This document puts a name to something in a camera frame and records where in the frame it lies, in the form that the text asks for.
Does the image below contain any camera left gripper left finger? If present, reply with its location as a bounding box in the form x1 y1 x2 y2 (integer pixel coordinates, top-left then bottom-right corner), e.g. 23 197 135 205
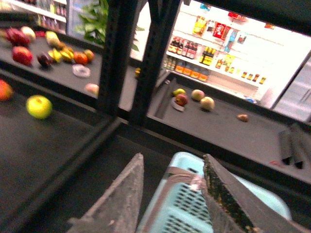
68 153 144 233

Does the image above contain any camera left gripper right finger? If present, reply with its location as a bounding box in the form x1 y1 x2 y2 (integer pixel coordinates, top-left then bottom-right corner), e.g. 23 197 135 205
202 154 309 233

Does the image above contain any light blue plastic basket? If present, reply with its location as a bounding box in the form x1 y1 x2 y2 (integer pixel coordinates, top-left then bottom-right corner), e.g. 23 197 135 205
136 152 292 233

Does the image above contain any black display shelf tray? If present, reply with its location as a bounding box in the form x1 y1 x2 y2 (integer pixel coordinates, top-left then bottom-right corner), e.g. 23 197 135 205
146 73 311 188

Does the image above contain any green apple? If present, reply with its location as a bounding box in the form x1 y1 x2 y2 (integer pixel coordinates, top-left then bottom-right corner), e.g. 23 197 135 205
26 95 53 119

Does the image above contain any white grocery shelf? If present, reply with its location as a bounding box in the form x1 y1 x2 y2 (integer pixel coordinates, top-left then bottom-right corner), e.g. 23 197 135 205
163 1 311 107

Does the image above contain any green potted plant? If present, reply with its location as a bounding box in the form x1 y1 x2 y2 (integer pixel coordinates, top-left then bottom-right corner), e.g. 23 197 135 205
76 0 144 51

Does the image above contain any black shelf post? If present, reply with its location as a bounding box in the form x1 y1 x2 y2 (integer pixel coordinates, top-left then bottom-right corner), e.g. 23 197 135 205
97 0 180 126

